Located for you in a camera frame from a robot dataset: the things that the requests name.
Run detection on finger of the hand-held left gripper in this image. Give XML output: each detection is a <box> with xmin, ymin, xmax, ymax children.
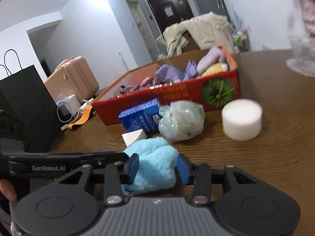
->
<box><xmin>72</xmin><ymin>151</ymin><xmax>130</xmax><ymax>164</ymax></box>

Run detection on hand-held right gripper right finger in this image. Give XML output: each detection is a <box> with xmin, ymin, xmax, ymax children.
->
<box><xmin>176</xmin><ymin>154</ymin><xmax>258</xmax><ymax>206</ymax></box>

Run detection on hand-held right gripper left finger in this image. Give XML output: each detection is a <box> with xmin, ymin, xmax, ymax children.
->
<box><xmin>58</xmin><ymin>154</ymin><xmax>140</xmax><ymax>206</ymax></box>

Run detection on light blue fluffy plush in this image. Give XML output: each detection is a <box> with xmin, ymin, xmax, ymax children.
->
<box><xmin>122</xmin><ymin>137</ymin><xmax>179</xmax><ymax>194</ymax></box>

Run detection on red cardboard box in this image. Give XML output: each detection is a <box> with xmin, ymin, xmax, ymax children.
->
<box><xmin>92</xmin><ymin>45</ymin><xmax>241</xmax><ymax>126</ymax></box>

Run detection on purple sachet bag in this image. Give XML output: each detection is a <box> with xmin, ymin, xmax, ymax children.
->
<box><xmin>155</xmin><ymin>64</ymin><xmax>188</xmax><ymax>82</ymax></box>

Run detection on purple cloth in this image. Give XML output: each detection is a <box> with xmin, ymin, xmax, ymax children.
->
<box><xmin>183</xmin><ymin>59</ymin><xmax>199</xmax><ymax>79</ymax></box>

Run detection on white yellow sheep plush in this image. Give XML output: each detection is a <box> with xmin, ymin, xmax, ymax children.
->
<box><xmin>200</xmin><ymin>63</ymin><xmax>229</xmax><ymax>78</ymax></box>

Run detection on person's left hand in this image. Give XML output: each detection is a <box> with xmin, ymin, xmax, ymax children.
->
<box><xmin>0</xmin><ymin>179</ymin><xmax>17</xmax><ymax>202</ymax></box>

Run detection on white triangular sponge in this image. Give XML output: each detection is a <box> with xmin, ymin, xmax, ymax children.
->
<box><xmin>122</xmin><ymin>129</ymin><xmax>148</xmax><ymax>148</ymax></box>

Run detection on clear bag of green stuffing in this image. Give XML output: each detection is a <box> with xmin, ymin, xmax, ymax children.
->
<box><xmin>158</xmin><ymin>100</ymin><xmax>205</xmax><ymax>143</ymax></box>

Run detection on blue carton box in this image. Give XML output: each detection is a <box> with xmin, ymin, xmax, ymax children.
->
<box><xmin>119</xmin><ymin>98</ymin><xmax>162</xmax><ymax>138</ymax></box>

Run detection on small white bottle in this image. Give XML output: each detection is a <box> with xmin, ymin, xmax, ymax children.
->
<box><xmin>79</xmin><ymin>98</ymin><xmax>95</xmax><ymax>112</ymax></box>

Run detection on dark blue power bank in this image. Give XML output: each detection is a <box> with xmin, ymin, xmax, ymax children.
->
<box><xmin>58</xmin><ymin>102</ymin><xmax>73</xmax><ymax>123</ymax></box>

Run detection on white box device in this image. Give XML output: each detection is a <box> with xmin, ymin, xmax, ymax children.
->
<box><xmin>66</xmin><ymin>94</ymin><xmax>82</xmax><ymax>109</ymax></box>

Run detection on black paper bag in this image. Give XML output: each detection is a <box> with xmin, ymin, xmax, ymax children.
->
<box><xmin>0</xmin><ymin>49</ymin><xmax>66</xmax><ymax>153</ymax></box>

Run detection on white foam cylinder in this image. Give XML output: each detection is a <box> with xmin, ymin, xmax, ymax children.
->
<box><xmin>221</xmin><ymin>99</ymin><xmax>263</xmax><ymax>142</ymax></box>

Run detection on pink ribbed suitcase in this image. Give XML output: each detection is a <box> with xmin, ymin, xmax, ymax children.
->
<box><xmin>44</xmin><ymin>56</ymin><xmax>99</xmax><ymax>104</ymax></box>

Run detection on brown cardboard box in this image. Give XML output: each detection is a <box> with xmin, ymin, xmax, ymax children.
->
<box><xmin>181</xmin><ymin>29</ymin><xmax>200</xmax><ymax>52</ymax></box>

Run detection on light interior door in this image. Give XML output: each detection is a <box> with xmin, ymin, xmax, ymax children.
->
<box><xmin>124</xmin><ymin>0</ymin><xmax>154</xmax><ymax>62</ymax></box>

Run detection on beige clothes pile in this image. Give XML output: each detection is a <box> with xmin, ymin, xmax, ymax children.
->
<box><xmin>156</xmin><ymin>12</ymin><xmax>234</xmax><ymax>57</ymax></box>

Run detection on wrapped colourful bouquet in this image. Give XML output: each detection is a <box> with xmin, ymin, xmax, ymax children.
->
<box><xmin>230</xmin><ymin>5</ymin><xmax>252</xmax><ymax>53</ymax></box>

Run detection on clear plastic cup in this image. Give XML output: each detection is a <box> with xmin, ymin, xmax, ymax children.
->
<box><xmin>285</xmin><ymin>33</ymin><xmax>315</xmax><ymax>78</ymax></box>

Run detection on dark brown entrance door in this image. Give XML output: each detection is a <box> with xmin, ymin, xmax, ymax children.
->
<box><xmin>147</xmin><ymin>0</ymin><xmax>195</xmax><ymax>34</ymax></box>

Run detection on grey refrigerator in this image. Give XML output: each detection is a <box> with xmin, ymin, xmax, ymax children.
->
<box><xmin>187</xmin><ymin>0</ymin><xmax>229</xmax><ymax>21</ymax></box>

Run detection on orange strap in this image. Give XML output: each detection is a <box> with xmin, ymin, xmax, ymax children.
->
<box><xmin>68</xmin><ymin>104</ymin><xmax>95</xmax><ymax>130</ymax></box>

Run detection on white charging cable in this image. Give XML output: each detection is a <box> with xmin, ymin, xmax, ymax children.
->
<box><xmin>56</xmin><ymin>98</ymin><xmax>82</xmax><ymax>131</ymax></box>

